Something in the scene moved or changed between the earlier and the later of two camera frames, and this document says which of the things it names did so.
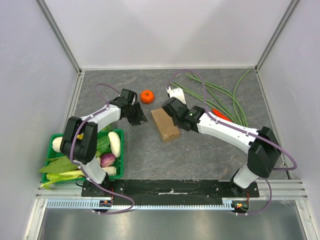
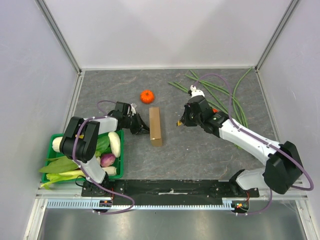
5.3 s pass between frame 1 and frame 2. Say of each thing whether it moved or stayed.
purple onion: stayed
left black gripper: moved
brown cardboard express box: moved
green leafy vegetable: stayed
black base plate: stayed
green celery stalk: stayed
